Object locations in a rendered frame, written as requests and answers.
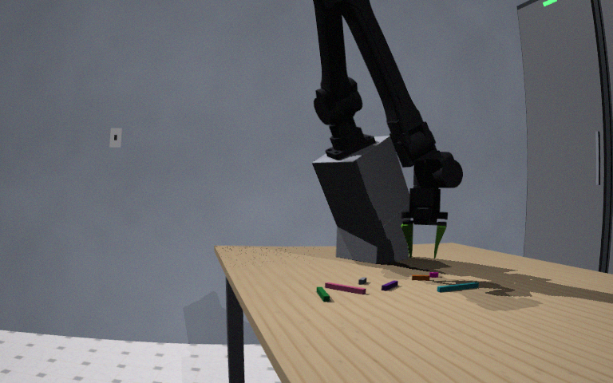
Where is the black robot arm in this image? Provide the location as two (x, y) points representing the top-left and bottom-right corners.
(313, 0), (463, 219)

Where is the pink rod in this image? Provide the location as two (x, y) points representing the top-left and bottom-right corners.
(325, 282), (366, 294)

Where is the turquoise rod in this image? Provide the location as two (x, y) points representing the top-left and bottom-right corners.
(437, 282), (479, 292)

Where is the green rod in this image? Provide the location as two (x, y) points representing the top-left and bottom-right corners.
(317, 287), (330, 302)

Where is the purple rod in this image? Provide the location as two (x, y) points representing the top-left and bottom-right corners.
(382, 281), (398, 291)

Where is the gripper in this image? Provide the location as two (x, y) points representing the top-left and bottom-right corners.
(401, 211), (448, 258)

